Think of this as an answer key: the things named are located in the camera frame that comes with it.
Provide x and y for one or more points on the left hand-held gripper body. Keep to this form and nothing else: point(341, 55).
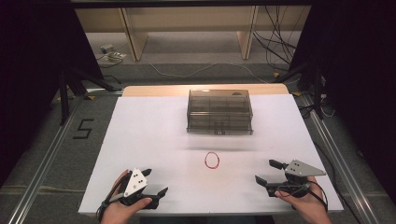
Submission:
point(135, 183)

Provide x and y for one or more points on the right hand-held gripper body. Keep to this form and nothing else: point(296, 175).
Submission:
point(300, 169)

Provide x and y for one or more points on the red rubber band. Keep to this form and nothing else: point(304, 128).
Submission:
point(206, 161)

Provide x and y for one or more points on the smoky clear plastic drawer box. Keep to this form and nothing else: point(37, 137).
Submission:
point(219, 109)

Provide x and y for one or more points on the person's left hand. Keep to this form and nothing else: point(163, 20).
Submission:
point(120, 208)

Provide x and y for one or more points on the person's right hand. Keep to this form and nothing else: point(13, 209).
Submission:
point(308, 207)

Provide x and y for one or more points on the white board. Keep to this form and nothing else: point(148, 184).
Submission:
point(155, 140)

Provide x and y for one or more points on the black tripod stand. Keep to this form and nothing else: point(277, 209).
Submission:
point(63, 99)
point(317, 90)

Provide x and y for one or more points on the light wooden table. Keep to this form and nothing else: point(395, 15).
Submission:
point(155, 90)

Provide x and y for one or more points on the black curtain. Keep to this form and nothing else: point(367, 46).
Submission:
point(358, 77)
point(31, 77)

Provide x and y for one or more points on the white power strip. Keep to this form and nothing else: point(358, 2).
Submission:
point(106, 48)

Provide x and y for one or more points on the light wooden desk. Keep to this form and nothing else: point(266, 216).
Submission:
point(186, 18)

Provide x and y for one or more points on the aluminium floor rail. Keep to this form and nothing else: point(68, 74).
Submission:
point(339, 161)
point(46, 168)

